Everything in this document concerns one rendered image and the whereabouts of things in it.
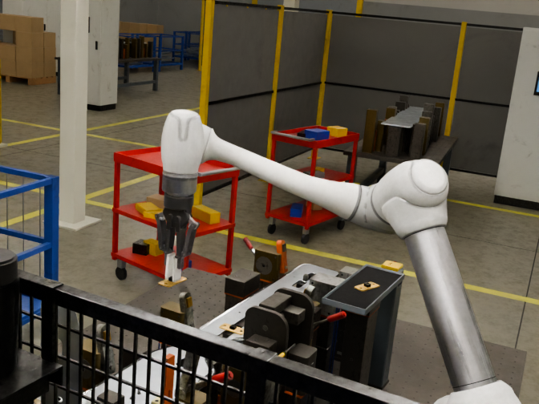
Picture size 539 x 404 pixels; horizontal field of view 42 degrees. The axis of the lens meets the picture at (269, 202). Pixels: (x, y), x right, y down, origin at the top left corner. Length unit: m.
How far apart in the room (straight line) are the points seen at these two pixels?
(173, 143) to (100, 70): 10.62
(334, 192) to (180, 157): 0.41
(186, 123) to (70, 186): 4.54
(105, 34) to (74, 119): 6.37
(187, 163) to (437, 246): 0.64
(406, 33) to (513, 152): 2.13
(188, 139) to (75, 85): 4.36
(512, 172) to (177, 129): 6.99
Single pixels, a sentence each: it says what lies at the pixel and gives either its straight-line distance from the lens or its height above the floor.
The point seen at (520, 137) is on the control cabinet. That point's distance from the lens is 8.45.
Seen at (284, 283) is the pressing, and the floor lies 1.00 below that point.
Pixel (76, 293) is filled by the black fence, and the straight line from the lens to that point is 1.09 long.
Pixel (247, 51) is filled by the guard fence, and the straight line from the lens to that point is 7.38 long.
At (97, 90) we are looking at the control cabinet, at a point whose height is 0.36.
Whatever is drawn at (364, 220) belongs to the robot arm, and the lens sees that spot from 1.86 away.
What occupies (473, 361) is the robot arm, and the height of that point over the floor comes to 1.25.
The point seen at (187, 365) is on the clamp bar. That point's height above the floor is 1.14.
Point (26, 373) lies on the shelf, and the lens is 1.12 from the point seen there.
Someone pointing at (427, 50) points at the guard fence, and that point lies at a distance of 9.34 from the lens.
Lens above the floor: 1.98
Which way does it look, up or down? 15 degrees down
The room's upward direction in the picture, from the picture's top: 5 degrees clockwise
